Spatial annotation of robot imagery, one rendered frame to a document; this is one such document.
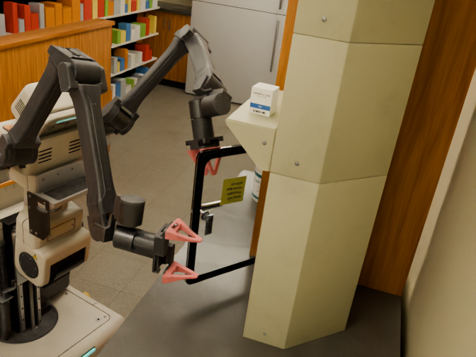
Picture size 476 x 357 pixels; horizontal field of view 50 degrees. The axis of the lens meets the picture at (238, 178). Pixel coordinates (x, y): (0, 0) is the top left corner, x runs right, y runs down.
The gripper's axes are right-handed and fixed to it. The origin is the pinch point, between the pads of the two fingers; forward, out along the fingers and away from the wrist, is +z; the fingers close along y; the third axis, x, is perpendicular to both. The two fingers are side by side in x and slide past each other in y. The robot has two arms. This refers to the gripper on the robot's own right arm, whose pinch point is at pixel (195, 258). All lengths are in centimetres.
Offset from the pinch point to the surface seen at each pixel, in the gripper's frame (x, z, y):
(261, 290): 9.0, 14.5, -10.3
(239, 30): 497, -137, -29
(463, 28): 46, 46, 53
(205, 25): 497, -179, -30
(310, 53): 9, 16, 48
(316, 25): 9, 16, 53
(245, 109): 18.0, 2.2, 30.8
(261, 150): 8.8, 9.3, 25.5
